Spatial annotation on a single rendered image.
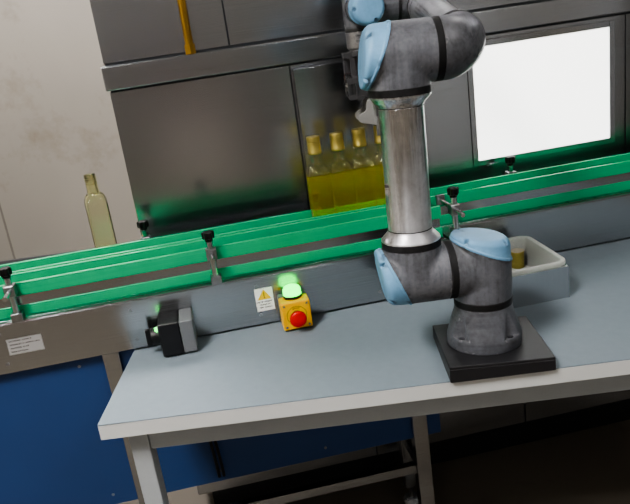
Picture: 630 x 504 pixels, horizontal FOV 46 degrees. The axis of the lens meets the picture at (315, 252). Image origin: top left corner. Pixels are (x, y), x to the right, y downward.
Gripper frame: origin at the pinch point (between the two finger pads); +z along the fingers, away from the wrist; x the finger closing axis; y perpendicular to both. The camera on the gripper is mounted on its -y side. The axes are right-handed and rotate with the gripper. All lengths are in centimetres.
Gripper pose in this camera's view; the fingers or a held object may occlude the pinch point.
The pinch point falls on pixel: (379, 128)
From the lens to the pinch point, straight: 191.0
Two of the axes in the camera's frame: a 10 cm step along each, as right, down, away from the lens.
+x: 0.9, 3.1, -9.5
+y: -9.9, 1.5, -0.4
